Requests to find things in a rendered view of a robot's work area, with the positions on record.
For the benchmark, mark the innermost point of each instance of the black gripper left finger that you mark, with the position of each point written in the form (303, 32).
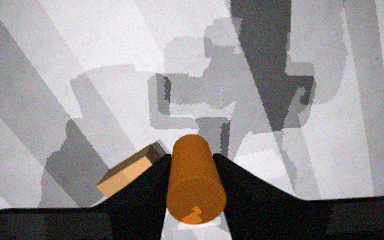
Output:
(135, 212)

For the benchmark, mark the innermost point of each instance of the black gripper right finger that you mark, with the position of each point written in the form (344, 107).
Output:
(257, 210)

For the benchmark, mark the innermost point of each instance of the orange cylinder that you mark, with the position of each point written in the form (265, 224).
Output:
(195, 193)

